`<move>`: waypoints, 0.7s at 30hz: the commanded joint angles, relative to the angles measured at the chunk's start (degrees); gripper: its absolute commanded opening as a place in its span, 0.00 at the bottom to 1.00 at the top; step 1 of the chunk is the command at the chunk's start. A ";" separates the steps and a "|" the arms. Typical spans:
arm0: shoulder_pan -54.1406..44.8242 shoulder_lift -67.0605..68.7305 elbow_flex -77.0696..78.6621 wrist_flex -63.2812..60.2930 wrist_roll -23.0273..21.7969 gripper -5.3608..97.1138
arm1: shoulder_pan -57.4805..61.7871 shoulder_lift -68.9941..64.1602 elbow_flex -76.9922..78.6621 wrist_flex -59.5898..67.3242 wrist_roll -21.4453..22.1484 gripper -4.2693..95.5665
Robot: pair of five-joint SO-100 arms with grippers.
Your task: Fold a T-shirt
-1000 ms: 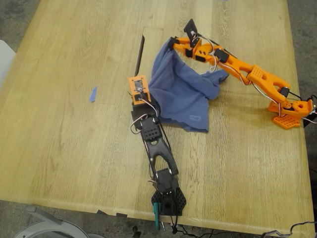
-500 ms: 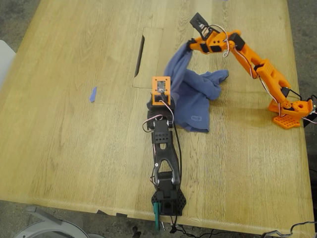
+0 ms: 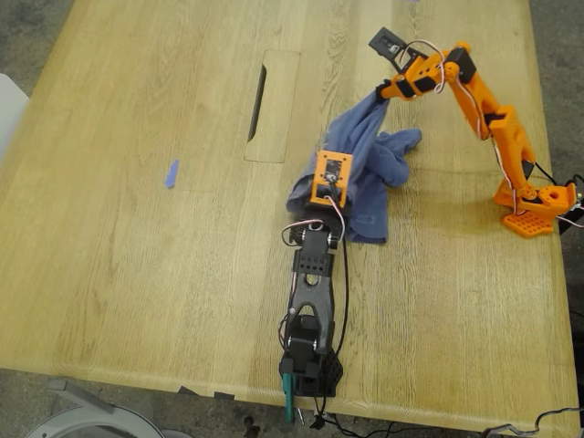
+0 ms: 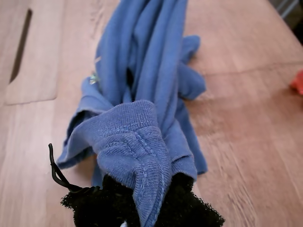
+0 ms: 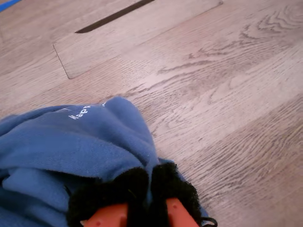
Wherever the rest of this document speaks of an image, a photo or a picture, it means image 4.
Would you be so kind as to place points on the black gripper padded finger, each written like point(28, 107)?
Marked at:
point(99, 208)
point(189, 210)

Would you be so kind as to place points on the blue printed T-shirt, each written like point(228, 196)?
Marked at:
point(146, 71)

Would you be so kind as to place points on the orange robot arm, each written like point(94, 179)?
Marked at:
point(297, 82)

